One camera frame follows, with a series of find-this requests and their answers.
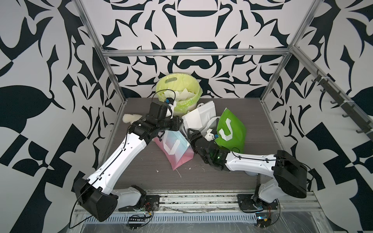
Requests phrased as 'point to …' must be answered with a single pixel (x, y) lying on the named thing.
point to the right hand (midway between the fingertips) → (186, 131)
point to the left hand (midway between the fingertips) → (179, 117)
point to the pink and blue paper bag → (176, 147)
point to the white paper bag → (201, 119)
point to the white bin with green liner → (186, 89)
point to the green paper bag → (231, 132)
